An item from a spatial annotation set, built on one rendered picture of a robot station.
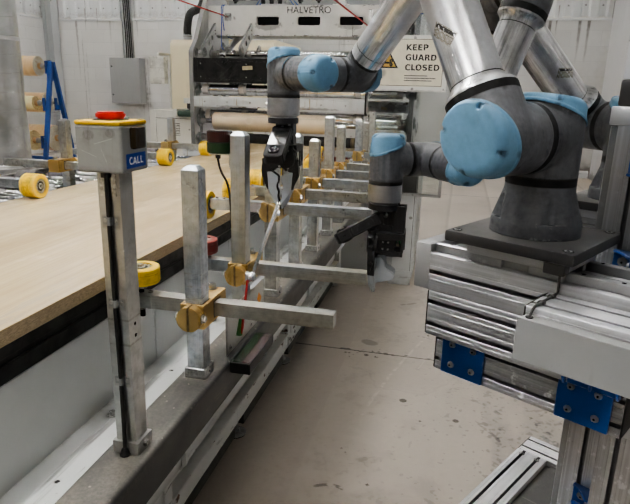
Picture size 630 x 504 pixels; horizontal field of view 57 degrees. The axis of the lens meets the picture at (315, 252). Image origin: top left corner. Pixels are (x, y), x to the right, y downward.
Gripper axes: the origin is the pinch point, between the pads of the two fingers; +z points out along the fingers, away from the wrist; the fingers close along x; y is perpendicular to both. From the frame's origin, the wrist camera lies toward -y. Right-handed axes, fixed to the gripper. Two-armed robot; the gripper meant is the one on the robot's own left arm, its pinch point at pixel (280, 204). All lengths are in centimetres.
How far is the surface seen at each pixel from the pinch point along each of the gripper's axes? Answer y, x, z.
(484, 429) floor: 81, -60, 100
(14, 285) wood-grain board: -43, 39, 10
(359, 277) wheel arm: -2.8, -20.2, 15.5
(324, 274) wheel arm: -2.8, -11.9, 15.6
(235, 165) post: -7.2, 8.4, -9.5
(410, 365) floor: 128, -28, 100
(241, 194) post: -7.2, 7.0, -3.0
